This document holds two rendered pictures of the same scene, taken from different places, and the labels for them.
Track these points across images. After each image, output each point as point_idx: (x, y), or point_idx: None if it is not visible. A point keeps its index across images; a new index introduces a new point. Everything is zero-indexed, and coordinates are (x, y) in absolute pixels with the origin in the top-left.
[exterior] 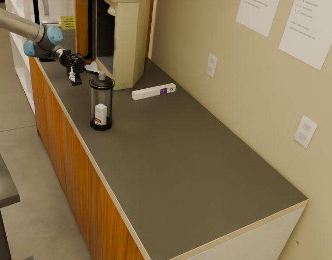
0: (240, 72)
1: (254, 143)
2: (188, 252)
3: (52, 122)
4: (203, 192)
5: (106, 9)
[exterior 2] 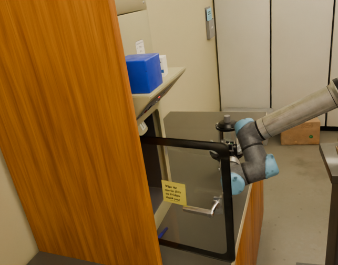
0: None
1: None
2: (248, 111)
3: None
4: (214, 122)
5: None
